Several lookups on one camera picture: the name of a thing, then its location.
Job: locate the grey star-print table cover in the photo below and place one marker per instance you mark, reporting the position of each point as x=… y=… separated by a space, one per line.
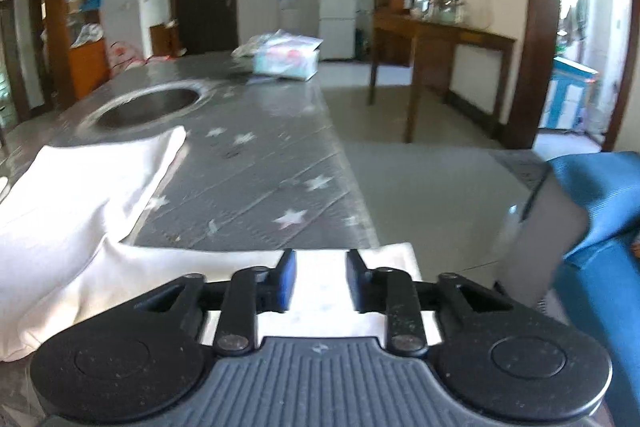
x=250 y=167

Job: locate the long wooden side table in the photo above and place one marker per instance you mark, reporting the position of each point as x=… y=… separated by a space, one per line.
x=435 y=34

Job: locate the small wooden stand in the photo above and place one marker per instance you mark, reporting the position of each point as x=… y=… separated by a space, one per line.
x=165 y=39

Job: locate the pink play tent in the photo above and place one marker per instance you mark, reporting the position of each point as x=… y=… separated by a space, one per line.
x=125 y=57

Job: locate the blue cloth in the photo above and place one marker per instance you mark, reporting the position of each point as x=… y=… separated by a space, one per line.
x=600 y=267

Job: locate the water dispenser with blue bottle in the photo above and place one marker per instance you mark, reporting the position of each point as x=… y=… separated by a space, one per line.
x=289 y=2

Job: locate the plastic-wrapped tissue pack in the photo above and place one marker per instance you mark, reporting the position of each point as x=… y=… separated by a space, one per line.
x=287 y=59

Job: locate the white refrigerator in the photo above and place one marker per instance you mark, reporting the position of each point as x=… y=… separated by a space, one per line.
x=337 y=12

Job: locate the blue and white box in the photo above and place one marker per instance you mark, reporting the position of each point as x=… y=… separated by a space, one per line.
x=570 y=92

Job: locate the tall wooden shelf cabinet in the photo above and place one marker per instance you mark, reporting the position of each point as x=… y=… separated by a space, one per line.
x=85 y=62

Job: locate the wooden archway frame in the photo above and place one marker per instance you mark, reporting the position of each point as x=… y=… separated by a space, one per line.
x=540 y=32

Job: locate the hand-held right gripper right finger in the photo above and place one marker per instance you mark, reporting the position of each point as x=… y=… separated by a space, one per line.
x=351 y=279

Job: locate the clear plastic bag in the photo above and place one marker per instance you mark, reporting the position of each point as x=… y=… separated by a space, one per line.
x=247 y=47

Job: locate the white garment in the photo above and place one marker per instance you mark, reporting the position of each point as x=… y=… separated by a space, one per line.
x=75 y=207

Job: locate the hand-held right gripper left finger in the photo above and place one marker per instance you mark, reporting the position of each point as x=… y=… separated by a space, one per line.
x=289 y=279

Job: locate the glassware on side table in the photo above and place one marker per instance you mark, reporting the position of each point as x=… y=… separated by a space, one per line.
x=442 y=9

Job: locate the round metal table basin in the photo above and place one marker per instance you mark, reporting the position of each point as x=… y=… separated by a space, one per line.
x=147 y=107

